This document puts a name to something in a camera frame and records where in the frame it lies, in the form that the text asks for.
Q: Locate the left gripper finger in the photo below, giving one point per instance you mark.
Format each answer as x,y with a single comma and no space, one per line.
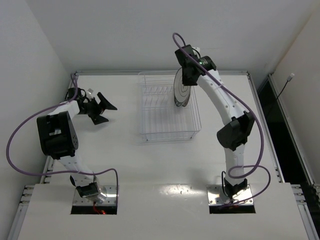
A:
98,119
104,103

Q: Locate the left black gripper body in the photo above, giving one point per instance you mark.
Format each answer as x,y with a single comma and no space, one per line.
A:
95,109

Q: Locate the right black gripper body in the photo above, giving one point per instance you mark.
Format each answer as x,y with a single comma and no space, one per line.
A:
188,78

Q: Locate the orange sunburst plate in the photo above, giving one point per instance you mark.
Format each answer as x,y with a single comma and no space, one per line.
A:
188,97

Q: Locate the grey rimmed white plate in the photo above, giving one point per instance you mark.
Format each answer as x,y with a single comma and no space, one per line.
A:
179,90

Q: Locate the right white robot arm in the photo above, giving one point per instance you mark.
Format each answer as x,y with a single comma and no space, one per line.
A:
237,121

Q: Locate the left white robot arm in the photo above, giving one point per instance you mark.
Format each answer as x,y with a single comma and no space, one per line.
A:
58,139

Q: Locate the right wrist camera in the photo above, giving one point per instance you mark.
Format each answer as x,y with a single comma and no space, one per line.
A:
182,57

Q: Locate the clear wire dish rack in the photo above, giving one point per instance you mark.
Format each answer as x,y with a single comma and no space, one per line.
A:
160,119

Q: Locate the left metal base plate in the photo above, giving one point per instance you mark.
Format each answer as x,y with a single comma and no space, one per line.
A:
107,197

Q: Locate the metal base plate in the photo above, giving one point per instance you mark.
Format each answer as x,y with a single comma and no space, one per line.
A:
217,198
107,197

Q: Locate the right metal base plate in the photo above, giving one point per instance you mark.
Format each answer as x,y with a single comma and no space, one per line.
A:
217,198

